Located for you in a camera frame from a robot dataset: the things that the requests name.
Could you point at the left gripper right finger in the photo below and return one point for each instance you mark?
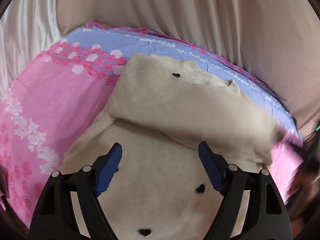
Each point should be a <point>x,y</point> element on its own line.
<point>266,215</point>

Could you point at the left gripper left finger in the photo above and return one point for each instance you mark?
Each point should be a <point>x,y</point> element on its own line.
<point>54,216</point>

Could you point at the cream knit sweater black hearts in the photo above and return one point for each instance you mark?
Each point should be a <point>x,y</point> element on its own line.
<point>160,110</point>

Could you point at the pink blue floral bedsheet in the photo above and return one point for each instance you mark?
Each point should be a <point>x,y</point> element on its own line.
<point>58,95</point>

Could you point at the beige curtain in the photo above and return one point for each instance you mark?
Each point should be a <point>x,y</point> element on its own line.
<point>275,40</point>

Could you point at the white satin curtain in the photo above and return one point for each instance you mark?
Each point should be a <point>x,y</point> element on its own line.
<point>27,28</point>

